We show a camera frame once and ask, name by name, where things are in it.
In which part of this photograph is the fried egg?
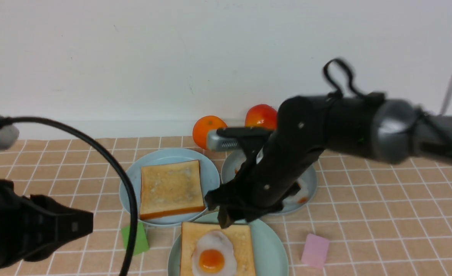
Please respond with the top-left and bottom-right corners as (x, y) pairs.
(282, 178), (309, 205)
(191, 230), (237, 276)

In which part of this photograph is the pink cube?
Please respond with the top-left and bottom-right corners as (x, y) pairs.
(301, 234), (330, 269)

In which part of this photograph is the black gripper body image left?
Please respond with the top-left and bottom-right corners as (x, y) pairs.
(0, 179), (58, 268)

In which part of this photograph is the black cable image left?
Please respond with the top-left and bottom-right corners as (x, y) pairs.
(0, 115), (139, 276)

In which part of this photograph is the black cable image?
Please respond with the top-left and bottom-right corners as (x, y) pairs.
(0, 115), (139, 276)
(323, 58), (366, 100)

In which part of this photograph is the orange fruit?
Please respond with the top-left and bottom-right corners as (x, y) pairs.
(192, 115), (227, 150)

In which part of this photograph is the checkered peach tablecloth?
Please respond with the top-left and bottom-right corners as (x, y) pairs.
(0, 140), (452, 276)

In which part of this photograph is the grey blue plate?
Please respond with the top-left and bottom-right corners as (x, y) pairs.
(221, 150), (318, 215)

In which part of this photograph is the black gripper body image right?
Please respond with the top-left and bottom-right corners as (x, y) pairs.
(226, 96), (332, 221)

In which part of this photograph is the light blue plate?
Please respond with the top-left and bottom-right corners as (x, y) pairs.
(126, 148), (220, 227)

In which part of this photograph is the red yellow apple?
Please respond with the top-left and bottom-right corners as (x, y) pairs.
(244, 104), (277, 130)

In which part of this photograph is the toast slice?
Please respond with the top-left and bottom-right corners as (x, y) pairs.
(179, 222), (256, 276)
(139, 159), (206, 220)

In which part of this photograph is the green cube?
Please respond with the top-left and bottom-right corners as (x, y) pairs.
(120, 222), (149, 256)

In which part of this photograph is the black cable image right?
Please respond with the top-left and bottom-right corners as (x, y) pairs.
(323, 58), (366, 100)

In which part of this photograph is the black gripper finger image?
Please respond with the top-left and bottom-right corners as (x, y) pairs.
(217, 205), (249, 229)
(205, 180), (242, 212)
(31, 195), (93, 262)

